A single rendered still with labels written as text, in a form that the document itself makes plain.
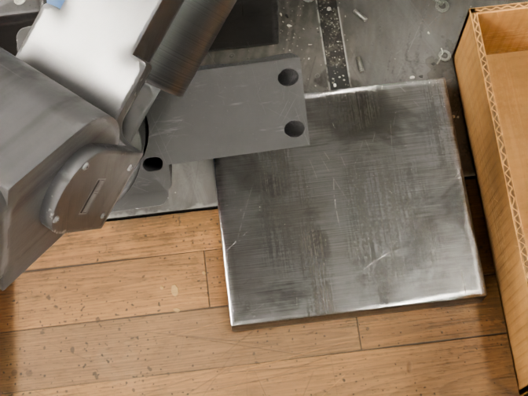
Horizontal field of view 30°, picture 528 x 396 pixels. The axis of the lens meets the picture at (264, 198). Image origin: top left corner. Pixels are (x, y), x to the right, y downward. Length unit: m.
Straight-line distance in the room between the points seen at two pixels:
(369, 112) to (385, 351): 0.17
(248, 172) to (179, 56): 0.27
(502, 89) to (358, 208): 0.14
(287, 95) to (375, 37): 0.28
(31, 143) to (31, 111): 0.01
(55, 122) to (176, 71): 0.09
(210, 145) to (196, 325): 0.22
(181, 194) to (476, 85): 0.22
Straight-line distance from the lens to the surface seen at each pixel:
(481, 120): 0.68
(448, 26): 0.76
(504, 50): 0.75
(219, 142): 0.47
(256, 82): 0.47
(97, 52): 0.39
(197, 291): 0.68
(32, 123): 0.34
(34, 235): 0.36
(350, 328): 0.67
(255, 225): 0.67
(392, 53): 0.74
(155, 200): 0.53
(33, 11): 0.68
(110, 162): 0.37
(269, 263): 0.66
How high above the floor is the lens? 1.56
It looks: 71 degrees down
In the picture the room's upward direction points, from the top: 3 degrees counter-clockwise
